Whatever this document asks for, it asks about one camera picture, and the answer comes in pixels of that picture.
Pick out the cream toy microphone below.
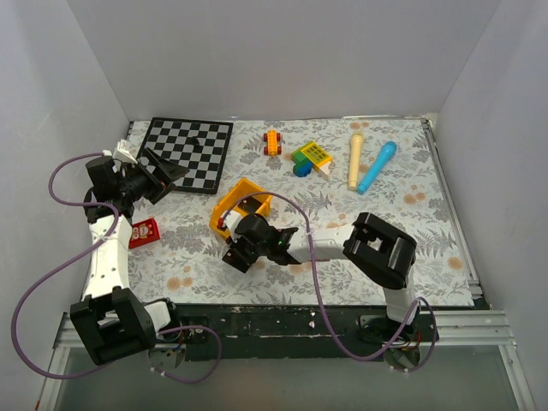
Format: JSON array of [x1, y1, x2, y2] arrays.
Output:
[[348, 131, 365, 191]]

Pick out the blue toy microphone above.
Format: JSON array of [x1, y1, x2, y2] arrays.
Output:
[[356, 141, 397, 194]]

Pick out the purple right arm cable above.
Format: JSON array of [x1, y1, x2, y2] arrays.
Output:
[[217, 191, 438, 372]]

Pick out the black white chessboard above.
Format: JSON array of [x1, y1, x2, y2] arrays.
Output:
[[138, 117, 233, 194]]

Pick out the colourful toy block house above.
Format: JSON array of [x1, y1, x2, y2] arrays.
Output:
[[291, 141, 333, 179]]

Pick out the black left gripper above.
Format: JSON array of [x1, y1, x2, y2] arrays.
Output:
[[118, 149, 189, 204]]

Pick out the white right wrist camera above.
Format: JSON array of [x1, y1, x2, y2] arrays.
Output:
[[217, 211, 243, 238]]

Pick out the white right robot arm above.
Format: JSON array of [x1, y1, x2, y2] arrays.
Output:
[[217, 211, 419, 341]]

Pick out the floral table mat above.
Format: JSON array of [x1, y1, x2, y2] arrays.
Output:
[[128, 119, 473, 307]]

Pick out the black block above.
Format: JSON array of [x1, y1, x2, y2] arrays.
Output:
[[237, 197, 270, 216]]

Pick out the yellow plastic bin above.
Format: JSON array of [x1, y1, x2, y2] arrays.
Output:
[[209, 177, 273, 241]]

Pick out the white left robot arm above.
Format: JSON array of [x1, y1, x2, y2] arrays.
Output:
[[69, 140, 188, 366]]

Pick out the orange toy car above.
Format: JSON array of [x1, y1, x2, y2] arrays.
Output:
[[263, 129, 282, 157]]

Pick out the black front table rail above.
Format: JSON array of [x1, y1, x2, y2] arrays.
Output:
[[74, 301, 491, 363]]

